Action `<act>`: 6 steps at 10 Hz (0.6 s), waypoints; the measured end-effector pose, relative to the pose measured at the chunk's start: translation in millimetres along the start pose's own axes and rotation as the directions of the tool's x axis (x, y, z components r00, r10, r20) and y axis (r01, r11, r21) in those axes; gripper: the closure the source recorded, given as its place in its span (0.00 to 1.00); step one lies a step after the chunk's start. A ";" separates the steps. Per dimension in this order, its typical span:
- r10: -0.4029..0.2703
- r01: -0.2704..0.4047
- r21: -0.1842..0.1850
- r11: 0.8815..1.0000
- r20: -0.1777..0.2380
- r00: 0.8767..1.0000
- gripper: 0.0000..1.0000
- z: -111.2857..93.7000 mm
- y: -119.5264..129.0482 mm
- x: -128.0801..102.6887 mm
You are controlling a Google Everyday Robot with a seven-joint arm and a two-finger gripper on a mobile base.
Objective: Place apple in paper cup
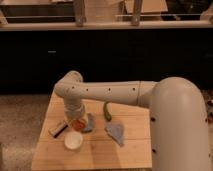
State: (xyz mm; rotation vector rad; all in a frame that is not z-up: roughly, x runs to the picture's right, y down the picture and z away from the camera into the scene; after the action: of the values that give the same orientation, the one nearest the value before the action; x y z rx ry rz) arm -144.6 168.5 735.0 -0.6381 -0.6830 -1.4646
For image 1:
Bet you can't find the blue grey cloth under gripper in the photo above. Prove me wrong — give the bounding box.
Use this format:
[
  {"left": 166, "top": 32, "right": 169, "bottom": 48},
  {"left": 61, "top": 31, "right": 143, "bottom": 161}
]
[{"left": 82, "top": 113, "right": 94, "bottom": 133}]

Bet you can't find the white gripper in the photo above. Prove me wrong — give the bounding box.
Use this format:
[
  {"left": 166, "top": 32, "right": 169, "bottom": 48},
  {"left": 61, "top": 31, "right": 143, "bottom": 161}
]
[{"left": 65, "top": 106, "right": 88, "bottom": 125}]

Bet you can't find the wooden table board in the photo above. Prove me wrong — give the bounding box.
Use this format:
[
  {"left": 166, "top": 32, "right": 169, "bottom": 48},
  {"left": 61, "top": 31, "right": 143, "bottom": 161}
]
[{"left": 31, "top": 94, "right": 152, "bottom": 171}]

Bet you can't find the metal railing frame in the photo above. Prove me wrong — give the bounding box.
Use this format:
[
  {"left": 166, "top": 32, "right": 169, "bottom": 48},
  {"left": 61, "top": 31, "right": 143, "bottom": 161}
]
[{"left": 0, "top": 0, "right": 213, "bottom": 31}]

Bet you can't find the green cucumber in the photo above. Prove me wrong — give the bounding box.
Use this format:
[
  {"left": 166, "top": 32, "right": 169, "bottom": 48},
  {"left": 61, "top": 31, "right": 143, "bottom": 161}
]
[{"left": 103, "top": 102, "right": 112, "bottom": 122}]

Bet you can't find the white paper cup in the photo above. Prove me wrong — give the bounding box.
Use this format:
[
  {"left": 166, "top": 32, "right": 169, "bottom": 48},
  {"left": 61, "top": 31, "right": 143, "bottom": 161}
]
[{"left": 64, "top": 131, "right": 83, "bottom": 150}]

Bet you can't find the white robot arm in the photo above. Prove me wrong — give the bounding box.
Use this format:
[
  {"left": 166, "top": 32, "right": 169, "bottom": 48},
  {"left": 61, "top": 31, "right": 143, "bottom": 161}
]
[{"left": 54, "top": 71, "right": 212, "bottom": 171}]

